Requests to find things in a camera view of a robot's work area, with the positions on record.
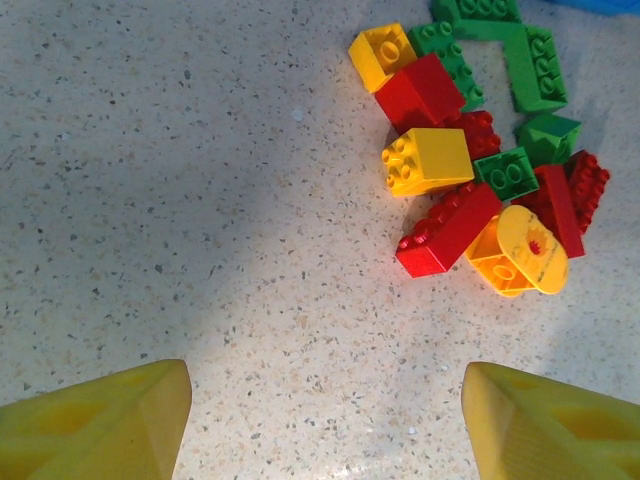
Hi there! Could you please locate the red lego brick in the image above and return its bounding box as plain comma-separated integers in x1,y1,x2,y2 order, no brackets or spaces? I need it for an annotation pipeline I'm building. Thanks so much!
512,163,586,260
374,52,467,136
564,149,612,236
395,180,504,279
442,109,503,161

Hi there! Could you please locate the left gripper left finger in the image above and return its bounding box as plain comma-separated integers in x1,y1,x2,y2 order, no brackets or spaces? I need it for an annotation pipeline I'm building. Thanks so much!
0,358,193,480

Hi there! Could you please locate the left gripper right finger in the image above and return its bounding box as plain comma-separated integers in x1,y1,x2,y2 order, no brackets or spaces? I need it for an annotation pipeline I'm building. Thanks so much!
460,362,640,480

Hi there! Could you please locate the blue three-compartment bin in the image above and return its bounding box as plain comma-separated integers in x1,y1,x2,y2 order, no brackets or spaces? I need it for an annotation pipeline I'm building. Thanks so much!
542,0,640,16

